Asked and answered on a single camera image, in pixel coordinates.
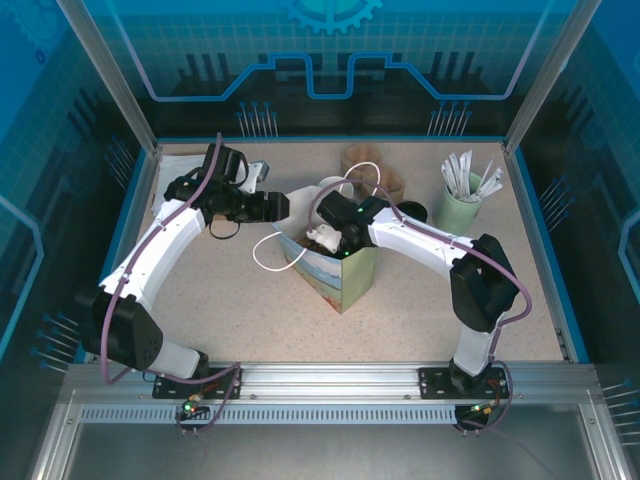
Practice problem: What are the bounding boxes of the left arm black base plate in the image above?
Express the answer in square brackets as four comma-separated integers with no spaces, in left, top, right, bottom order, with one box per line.
[152,366,245,401]

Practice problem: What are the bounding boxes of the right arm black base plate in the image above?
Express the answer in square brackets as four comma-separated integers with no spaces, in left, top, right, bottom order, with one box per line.
[418,366,507,401]

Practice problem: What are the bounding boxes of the green printed paper bag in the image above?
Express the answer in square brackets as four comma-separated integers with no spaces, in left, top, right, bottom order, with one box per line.
[252,161,384,316]

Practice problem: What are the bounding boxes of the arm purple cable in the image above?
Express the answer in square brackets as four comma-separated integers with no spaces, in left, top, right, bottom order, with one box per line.
[102,132,246,436]
[307,179,532,436]

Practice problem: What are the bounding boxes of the left aluminium frame post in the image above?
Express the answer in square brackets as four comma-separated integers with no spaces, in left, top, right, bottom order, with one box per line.
[55,0,162,157]

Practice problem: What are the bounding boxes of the right aluminium frame post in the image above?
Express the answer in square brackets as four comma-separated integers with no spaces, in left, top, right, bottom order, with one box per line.
[503,0,604,157]

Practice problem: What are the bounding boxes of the aluminium mounting rail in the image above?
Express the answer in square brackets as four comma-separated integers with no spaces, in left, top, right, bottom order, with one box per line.
[64,362,599,401]

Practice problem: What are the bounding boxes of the aluminium frame post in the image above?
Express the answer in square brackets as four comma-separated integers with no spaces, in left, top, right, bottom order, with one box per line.
[503,0,604,157]
[55,0,162,157]

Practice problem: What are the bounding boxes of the thin black cable loop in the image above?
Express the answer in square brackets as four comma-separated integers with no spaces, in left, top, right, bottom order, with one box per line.
[208,214,241,240]

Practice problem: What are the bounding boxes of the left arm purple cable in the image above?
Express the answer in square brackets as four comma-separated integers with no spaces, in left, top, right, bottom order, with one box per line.
[102,132,246,436]

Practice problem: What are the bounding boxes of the slotted grey cable duct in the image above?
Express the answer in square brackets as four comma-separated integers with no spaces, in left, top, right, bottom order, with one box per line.
[78,405,460,426]

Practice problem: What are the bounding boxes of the pale green ceramic mug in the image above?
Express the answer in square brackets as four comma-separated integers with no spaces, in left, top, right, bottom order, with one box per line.
[431,169,485,239]

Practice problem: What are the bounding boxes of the black plastic cup lids stack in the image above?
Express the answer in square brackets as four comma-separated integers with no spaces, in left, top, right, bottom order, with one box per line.
[397,200,430,224]

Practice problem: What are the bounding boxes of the white paper napkin stack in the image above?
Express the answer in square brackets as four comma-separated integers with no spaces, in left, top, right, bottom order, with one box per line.
[151,153,209,211]

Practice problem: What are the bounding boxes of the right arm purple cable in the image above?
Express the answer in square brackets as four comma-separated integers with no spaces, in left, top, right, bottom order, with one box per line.
[307,179,532,436]

